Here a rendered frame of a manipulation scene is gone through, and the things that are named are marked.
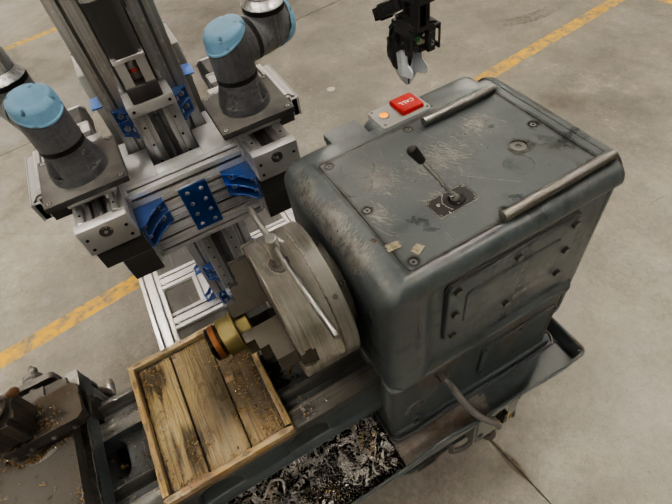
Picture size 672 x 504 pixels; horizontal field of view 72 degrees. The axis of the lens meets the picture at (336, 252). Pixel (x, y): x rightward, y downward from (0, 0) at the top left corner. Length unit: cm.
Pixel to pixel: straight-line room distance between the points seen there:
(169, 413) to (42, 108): 77
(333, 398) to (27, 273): 239
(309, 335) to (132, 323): 180
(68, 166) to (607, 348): 208
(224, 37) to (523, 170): 80
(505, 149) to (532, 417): 129
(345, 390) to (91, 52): 109
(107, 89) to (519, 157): 111
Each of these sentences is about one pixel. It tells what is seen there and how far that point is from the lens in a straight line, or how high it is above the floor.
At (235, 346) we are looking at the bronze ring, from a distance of 99.
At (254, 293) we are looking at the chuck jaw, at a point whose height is 114.
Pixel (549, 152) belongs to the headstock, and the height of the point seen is 126.
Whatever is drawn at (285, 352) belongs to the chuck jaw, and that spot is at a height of 112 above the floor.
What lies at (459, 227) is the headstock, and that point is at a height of 125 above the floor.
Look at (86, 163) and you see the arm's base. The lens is 140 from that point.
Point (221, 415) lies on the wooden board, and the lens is 117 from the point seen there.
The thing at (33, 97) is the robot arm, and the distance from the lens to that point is 136.
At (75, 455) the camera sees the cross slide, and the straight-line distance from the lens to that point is 120.
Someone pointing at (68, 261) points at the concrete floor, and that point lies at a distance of 311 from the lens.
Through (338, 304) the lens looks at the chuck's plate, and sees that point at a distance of 88.
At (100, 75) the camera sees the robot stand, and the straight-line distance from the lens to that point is 152.
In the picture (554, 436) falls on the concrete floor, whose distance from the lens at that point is 209.
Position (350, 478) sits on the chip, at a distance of 135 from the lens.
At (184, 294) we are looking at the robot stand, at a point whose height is 21.
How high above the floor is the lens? 192
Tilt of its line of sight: 51 degrees down
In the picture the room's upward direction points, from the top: 12 degrees counter-clockwise
